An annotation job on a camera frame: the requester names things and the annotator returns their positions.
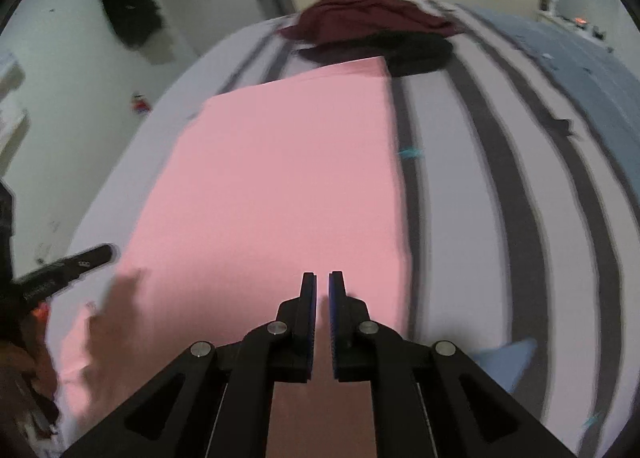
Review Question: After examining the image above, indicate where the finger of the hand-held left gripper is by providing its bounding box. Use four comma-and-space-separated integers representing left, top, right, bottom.
59, 244, 120, 285

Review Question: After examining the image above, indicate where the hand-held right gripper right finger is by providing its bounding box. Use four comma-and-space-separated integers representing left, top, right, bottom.
327, 269, 576, 458

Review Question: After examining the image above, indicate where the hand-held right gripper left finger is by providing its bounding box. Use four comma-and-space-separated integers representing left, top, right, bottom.
62, 271, 317, 458

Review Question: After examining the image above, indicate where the pink shirt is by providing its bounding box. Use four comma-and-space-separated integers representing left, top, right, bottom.
55, 56, 416, 458

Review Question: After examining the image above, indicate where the person's left hand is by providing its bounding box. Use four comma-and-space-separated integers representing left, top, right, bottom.
0, 343, 57, 403

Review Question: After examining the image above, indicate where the bed with striped star sheet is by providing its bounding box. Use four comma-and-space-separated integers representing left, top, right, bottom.
50, 0, 640, 458

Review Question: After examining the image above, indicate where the black hanging jacket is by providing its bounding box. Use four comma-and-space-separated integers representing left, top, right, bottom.
91, 0, 168, 50

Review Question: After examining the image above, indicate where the black garment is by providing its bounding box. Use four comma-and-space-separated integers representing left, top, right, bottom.
297, 32, 455, 78

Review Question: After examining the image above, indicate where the maroon garment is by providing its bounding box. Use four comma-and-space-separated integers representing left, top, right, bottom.
277, 0, 468, 46

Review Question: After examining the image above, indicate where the white nightstand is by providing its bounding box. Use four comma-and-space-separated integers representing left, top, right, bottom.
535, 8, 616, 52

